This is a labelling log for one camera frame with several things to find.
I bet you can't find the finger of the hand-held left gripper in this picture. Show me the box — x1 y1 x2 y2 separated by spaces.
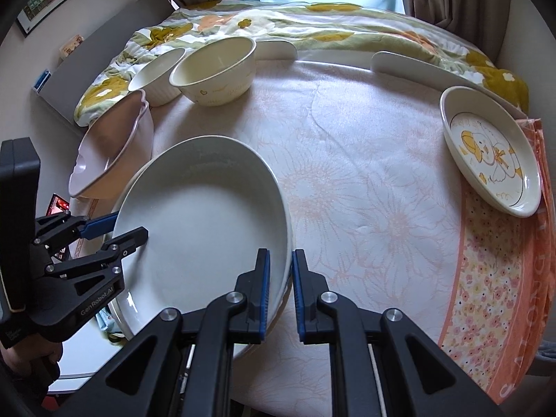
32 211 120 255
32 226 149 340

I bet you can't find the small card box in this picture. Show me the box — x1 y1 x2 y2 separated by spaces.
58 35 84 58

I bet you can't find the cartoon duck plate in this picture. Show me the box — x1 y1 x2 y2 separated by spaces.
440 86 543 219

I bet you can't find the person's left hand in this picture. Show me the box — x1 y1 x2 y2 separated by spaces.
0 341 62 396

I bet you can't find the cream bowl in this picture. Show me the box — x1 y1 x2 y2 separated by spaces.
169 36 258 107

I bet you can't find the orange floral towel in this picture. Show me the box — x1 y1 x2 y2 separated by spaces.
436 117 556 404

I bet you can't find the floral quilt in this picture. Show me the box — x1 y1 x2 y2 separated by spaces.
74 0 531 126

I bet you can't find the grey headboard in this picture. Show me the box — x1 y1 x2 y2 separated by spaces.
32 0 174 140

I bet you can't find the white ribbed bowl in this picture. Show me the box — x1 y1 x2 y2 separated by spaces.
127 47 188 107

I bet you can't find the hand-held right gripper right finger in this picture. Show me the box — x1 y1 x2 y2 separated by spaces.
292 249 507 417

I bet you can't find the small blue box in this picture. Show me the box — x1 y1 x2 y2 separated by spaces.
34 68 53 93

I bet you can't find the pale floral tablecloth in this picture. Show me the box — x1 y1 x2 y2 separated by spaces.
148 58 528 417

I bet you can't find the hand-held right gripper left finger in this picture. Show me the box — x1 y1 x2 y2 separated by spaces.
76 247 272 417

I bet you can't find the phone with red screen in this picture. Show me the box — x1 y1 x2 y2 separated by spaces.
47 193 72 227

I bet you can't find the large white plate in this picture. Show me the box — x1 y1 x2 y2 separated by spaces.
111 136 294 359

